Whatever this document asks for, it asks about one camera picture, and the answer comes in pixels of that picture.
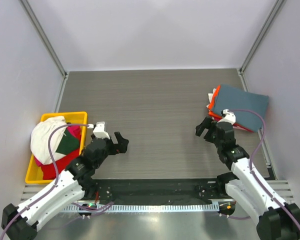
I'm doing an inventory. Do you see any blue-grey t shirt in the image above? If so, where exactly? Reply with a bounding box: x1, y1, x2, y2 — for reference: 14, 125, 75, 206
212, 84, 269, 132

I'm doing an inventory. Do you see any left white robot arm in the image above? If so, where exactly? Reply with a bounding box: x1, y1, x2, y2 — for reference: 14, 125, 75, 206
1, 131, 129, 240

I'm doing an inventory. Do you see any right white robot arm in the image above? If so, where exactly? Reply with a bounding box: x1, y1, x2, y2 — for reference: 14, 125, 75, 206
195, 116, 300, 240

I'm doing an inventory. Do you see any orange folded t shirt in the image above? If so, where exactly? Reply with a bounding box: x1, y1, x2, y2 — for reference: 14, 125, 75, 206
206, 85, 222, 121

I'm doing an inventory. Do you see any white folded t shirt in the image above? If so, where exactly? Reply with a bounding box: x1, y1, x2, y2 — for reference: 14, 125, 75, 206
206, 88, 218, 110

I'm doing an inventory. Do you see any magenta t shirt in bin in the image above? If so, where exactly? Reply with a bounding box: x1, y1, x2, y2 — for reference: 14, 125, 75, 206
34, 125, 81, 167

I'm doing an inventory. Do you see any dark green t shirt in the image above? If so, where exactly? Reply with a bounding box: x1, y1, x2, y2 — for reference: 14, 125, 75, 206
55, 129, 80, 155

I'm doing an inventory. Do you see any red t shirt in bin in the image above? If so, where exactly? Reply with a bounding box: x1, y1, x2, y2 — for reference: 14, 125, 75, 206
40, 148, 80, 180

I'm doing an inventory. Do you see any white t shirt in bin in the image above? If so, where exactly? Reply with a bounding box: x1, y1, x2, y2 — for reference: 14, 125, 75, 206
30, 116, 67, 165

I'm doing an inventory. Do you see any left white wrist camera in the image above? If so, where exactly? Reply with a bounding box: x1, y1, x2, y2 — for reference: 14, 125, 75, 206
87, 121, 111, 139

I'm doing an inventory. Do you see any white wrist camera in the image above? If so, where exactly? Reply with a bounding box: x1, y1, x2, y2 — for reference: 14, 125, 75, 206
218, 109, 236, 125
87, 121, 111, 139

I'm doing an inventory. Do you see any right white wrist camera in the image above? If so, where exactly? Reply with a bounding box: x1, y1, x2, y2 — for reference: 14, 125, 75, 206
218, 109, 236, 125

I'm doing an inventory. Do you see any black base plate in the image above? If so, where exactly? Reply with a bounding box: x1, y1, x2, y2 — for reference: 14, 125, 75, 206
81, 178, 231, 206

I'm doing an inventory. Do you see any white slotted cable duct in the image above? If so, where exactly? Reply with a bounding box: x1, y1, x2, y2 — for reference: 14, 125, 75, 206
64, 202, 220, 214

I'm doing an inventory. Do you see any right aluminium frame post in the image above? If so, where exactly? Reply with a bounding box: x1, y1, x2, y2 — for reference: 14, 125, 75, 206
238, 0, 288, 75

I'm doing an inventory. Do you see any aluminium frame post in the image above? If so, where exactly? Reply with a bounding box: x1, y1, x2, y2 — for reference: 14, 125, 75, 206
18, 0, 69, 78
238, 0, 288, 75

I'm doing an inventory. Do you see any left aluminium frame post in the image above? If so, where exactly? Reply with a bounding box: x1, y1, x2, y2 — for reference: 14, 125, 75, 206
18, 0, 69, 78

